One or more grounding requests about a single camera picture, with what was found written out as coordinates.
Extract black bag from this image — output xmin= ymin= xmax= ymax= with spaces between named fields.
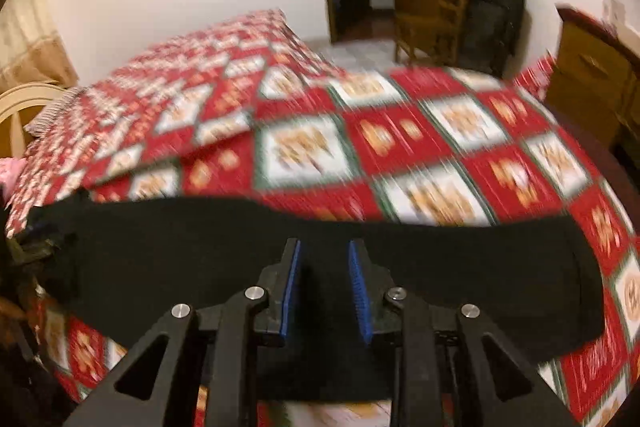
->
xmin=459 ymin=0 xmax=527 ymax=76

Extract striped pillow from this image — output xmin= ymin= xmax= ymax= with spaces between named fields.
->
xmin=24 ymin=87 xmax=87 ymax=138

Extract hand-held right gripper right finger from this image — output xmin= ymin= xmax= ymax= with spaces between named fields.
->
xmin=348 ymin=239 xmax=577 ymax=427

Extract beige patterned curtain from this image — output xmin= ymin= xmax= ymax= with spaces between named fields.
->
xmin=0 ymin=0 xmax=79 ymax=94

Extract black pants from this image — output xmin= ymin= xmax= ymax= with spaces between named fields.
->
xmin=27 ymin=189 xmax=607 ymax=404

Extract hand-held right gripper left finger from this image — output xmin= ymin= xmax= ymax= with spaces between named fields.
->
xmin=62 ymin=238 xmax=302 ymax=427

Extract pink floral pillow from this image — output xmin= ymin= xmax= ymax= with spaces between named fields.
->
xmin=0 ymin=157 xmax=25 ymax=182

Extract red printed bear blanket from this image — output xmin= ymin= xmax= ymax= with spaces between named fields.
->
xmin=5 ymin=9 xmax=640 ymax=427

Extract dark clothes pile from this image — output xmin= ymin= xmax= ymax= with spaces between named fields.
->
xmin=0 ymin=202 xmax=76 ymax=427

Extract wooden chair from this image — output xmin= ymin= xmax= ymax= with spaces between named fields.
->
xmin=394 ymin=0 xmax=472 ymax=68

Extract cream wooden headboard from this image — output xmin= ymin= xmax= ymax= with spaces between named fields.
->
xmin=0 ymin=81 xmax=68 ymax=158

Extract brown wooden cabinet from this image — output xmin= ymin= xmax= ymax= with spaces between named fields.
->
xmin=542 ymin=6 xmax=640 ymax=148

